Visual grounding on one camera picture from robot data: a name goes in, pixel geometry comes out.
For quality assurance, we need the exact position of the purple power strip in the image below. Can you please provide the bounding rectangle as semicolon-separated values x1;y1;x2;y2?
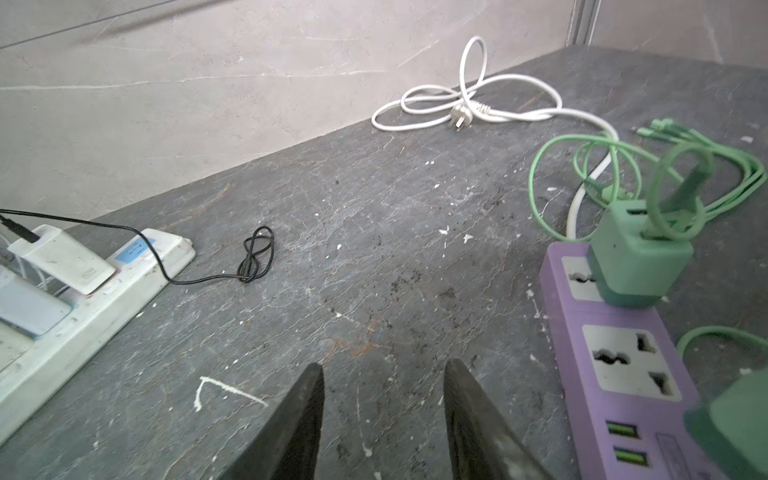
539;242;724;479

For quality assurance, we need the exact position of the white cable with plug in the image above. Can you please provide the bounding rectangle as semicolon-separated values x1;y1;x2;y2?
370;35;620;241

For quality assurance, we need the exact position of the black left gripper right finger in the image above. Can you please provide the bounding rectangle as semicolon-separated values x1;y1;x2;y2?
443;358;551;479

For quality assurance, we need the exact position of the green charger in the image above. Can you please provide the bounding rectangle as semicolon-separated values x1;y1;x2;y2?
587;200;694;309
684;369;767;479

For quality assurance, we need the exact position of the black thin cable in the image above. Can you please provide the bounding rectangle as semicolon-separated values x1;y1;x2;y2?
0;208;276;286

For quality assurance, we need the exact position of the green thin cable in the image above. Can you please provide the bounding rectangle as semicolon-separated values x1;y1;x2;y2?
527;118;768;355

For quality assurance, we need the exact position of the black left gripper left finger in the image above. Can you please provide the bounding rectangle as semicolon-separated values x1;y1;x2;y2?
220;363;325;480

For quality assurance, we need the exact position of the white charger with label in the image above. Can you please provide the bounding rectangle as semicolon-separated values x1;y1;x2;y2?
0;266;72;338

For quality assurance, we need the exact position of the white square charger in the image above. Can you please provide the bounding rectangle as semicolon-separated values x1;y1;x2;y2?
9;224;117;295

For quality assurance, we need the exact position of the white multicolour power strip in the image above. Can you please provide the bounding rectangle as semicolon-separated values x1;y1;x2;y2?
1;228;196;442

